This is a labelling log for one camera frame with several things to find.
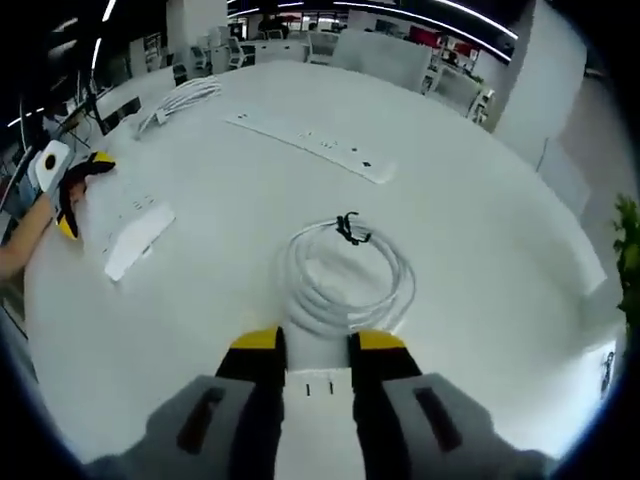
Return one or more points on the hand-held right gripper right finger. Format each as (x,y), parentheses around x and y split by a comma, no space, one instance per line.
(425,430)

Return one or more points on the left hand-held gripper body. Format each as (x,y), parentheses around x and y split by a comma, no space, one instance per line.
(50,167)

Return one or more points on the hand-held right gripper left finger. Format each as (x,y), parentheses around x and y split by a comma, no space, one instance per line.
(210,430)

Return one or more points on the white power strip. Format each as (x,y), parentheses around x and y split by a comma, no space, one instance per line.
(137,230)

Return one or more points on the white charger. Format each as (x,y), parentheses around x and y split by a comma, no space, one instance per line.
(320,410)

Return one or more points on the flat white desk socket panel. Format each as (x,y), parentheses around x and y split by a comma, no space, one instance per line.
(310,142)

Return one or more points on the grey desk partition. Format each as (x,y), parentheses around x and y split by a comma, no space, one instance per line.
(382,55)

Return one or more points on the person's left hand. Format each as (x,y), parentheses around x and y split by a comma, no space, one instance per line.
(77,192)

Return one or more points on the white office chair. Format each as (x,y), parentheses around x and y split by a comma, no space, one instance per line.
(201,59)
(240,52)

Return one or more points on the small black object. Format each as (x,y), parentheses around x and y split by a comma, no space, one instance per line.
(607,375)

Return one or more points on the green potted plant white pot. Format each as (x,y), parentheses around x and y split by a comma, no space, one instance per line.
(629,260)

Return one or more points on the red screen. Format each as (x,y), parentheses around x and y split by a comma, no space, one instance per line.
(425,35)

